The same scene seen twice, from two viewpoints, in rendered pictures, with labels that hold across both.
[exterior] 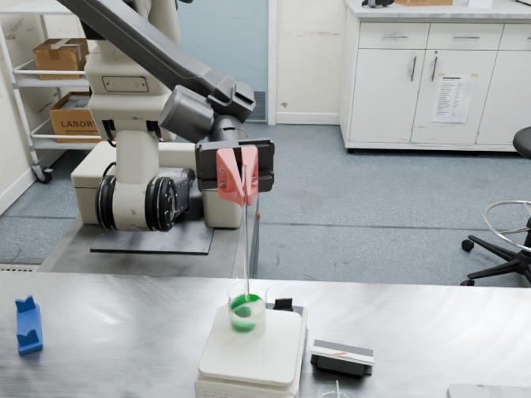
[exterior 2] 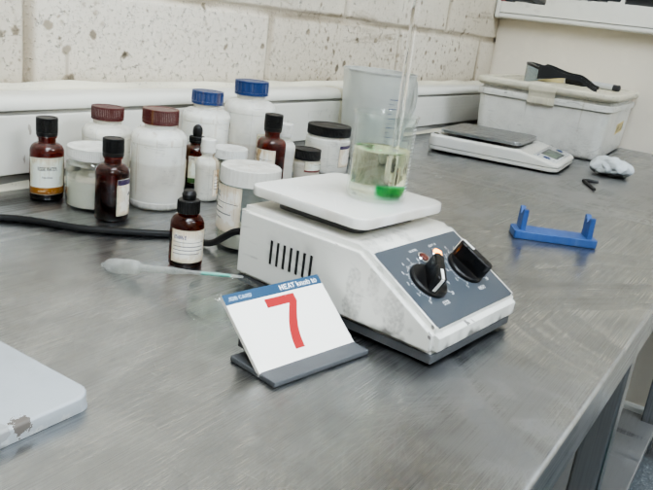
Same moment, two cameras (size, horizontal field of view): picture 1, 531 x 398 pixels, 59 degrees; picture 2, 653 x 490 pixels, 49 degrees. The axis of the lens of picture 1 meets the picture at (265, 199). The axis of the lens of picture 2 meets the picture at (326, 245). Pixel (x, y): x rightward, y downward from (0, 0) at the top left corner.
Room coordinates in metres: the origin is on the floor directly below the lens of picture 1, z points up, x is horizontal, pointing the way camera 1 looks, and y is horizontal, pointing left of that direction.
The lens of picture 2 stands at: (0.70, -0.51, 0.97)
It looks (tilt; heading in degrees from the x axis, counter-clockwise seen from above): 17 degrees down; 118
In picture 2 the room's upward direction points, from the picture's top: 7 degrees clockwise
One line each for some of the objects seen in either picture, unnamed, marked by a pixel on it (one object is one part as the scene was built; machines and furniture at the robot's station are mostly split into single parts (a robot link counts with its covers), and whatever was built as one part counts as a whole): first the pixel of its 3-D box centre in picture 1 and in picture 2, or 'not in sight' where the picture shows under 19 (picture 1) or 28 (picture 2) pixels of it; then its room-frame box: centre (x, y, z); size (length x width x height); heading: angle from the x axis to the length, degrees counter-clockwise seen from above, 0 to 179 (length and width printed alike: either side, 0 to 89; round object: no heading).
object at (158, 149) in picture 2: not in sight; (158, 157); (0.15, 0.09, 0.80); 0.06 x 0.06 x 0.11
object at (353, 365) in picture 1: (342, 351); (296, 326); (0.47, -0.11, 0.77); 0.09 x 0.06 x 0.04; 76
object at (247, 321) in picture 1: (249, 307); (381, 155); (0.46, 0.02, 0.87); 0.06 x 0.05 x 0.08; 110
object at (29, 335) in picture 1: (27, 321); (554, 226); (0.54, 0.38, 0.77); 0.10 x 0.03 x 0.04; 26
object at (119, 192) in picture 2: not in sight; (112, 178); (0.16, 0.01, 0.79); 0.03 x 0.03 x 0.08
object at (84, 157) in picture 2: not in sight; (93, 175); (0.12, 0.03, 0.78); 0.06 x 0.06 x 0.07
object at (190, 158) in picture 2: not in sight; (195, 155); (0.12, 0.20, 0.79); 0.03 x 0.03 x 0.08
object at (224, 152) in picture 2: not in sight; (228, 167); (0.15, 0.23, 0.78); 0.05 x 0.05 x 0.05
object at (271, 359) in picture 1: (253, 342); (348, 197); (0.43, 0.02, 0.83); 0.12 x 0.12 x 0.01; 81
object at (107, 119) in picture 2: not in sight; (106, 149); (0.08, 0.08, 0.80); 0.06 x 0.06 x 0.10
